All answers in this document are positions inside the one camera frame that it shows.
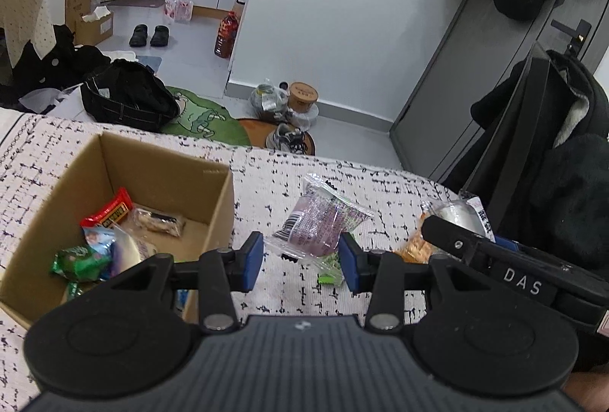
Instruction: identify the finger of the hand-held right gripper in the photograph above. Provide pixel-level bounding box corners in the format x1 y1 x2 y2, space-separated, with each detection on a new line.
421 214 496 259

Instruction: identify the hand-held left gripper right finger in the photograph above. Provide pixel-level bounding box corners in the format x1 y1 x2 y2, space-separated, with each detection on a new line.
338 232 511 334

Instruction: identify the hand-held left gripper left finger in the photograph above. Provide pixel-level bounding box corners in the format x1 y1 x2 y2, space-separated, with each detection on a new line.
92 231 265 334

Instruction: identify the clear packet with white label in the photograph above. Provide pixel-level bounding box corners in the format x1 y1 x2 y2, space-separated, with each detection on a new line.
421 197 496 242

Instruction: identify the green and blue snack packet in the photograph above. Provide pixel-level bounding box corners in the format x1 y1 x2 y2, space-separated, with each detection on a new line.
317 268 346 286

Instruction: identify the orange cracker packet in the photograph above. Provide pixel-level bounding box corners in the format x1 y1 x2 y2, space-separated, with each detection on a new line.
394 211 444 263

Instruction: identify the small purple snack packet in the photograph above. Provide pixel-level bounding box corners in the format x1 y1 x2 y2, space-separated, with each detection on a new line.
263 172 375 271

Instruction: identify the brown cardboard box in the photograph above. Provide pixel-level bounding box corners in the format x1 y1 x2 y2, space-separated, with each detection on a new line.
0 131 237 330

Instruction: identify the person's right forearm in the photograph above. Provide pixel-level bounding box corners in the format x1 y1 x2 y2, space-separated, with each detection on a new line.
563 363 609 412

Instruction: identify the white black-patterned bed cover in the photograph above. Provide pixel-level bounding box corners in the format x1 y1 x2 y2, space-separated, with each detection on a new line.
0 109 466 412

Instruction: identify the clear packet with beige snack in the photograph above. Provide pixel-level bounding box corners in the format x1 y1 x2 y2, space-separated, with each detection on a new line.
130 207 187 240

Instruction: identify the black coat on chair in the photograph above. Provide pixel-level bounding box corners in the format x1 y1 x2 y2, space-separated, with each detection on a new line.
470 50 609 271

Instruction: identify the black chair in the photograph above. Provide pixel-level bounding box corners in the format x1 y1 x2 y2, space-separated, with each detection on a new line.
463 43 553 242

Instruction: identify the grey sneaker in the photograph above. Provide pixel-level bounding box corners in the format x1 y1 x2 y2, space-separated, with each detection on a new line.
266 123 308 155

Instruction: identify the round brown mat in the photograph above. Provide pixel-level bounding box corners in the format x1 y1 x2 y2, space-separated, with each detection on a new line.
235 118 317 156

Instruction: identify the green cartoon rug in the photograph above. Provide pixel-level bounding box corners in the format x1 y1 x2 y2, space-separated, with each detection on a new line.
161 85 251 149

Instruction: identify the red snack packet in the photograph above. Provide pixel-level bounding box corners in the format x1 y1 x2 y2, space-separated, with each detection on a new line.
79 187 133 230

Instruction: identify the clear plastic bag with items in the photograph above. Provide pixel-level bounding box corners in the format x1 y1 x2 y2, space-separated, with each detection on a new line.
250 81 290 123

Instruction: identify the jar with wooden lid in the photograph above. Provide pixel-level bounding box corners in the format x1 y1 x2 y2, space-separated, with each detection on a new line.
287 81 319 113

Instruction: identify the black bag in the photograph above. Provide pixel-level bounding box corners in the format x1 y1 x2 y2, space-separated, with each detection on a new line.
80 59 181 132

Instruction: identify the light blue floor mat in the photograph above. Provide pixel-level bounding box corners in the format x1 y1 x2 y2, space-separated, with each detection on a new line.
135 54 164 75

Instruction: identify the dark red drink bottle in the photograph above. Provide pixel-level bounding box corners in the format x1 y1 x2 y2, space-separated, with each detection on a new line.
214 11 240 59

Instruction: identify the black slipper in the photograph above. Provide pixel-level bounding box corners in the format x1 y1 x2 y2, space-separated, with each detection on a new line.
150 24 171 48
129 24 150 48

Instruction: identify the pack of water bottles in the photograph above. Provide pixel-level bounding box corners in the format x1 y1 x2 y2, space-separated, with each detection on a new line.
164 0 195 24

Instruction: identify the pile of black clothes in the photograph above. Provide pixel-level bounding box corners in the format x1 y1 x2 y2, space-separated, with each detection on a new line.
0 25 113 109

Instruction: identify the tall cardboard box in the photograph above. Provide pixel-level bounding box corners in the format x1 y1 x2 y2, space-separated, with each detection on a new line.
64 0 94 32

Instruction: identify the beige dotted cloth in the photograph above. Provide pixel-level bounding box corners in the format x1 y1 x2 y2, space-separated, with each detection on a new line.
0 0 51 66

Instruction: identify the black door handle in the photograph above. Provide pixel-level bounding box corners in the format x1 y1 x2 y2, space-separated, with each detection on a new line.
551 18 592 56

